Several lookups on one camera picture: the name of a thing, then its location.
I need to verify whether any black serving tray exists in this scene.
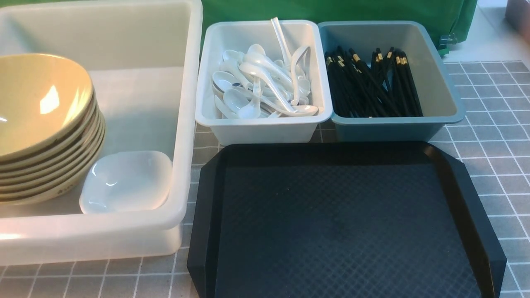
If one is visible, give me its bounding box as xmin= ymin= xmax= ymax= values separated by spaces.
xmin=187 ymin=141 xmax=507 ymax=298

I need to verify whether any white square sauce dish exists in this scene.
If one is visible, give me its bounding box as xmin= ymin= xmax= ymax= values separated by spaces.
xmin=80 ymin=151 xmax=173 ymax=198

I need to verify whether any white soup spoon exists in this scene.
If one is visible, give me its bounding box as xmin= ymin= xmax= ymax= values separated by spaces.
xmin=239 ymin=62 xmax=296 ymax=113

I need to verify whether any tan noodle bowl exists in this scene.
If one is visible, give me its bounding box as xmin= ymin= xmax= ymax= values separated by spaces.
xmin=0 ymin=53 xmax=94 ymax=161

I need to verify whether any green cloth backdrop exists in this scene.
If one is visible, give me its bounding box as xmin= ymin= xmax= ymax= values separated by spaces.
xmin=202 ymin=0 xmax=477 ymax=54

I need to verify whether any bottom stacked tan bowl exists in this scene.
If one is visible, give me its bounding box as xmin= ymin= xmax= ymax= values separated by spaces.
xmin=1 ymin=128 xmax=106 ymax=206

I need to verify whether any white dish in tub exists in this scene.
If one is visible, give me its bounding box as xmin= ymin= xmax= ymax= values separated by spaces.
xmin=79 ymin=195 xmax=167 ymax=214

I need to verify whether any large translucent white tub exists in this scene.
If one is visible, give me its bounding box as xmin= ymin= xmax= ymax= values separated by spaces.
xmin=1 ymin=0 xmax=203 ymax=266

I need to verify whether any blue-grey chopstick bin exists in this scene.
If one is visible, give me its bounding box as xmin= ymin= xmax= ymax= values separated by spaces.
xmin=318 ymin=21 xmax=465 ymax=142

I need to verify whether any pile of white spoons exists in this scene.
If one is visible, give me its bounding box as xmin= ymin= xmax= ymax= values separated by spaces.
xmin=211 ymin=43 xmax=318 ymax=119

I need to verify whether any top stacked tan bowl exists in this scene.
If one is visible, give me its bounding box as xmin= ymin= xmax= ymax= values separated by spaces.
xmin=0 ymin=99 xmax=99 ymax=171

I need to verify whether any white spoon bin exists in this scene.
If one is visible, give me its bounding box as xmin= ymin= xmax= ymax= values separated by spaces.
xmin=195 ymin=19 xmax=333 ymax=147

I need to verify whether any stacked tan bowl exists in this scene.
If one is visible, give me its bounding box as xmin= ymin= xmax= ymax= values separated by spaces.
xmin=0 ymin=99 xmax=99 ymax=171
xmin=1 ymin=128 xmax=106 ymax=206
xmin=1 ymin=127 xmax=106 ymax=200
xmin=0 ymin=109 xmax=101 ymax=178
xmin=1 ymin=119 xmax=106 ymax=192

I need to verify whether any bundle of black chopsticks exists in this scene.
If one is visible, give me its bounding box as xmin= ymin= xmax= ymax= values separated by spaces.
xmin=324 ymin=46 xmax=424 ymax=118

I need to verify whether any long white upright spoon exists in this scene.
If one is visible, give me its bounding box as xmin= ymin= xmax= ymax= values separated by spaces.
xmin=271 ymin=17 xmax=292 ymax=65

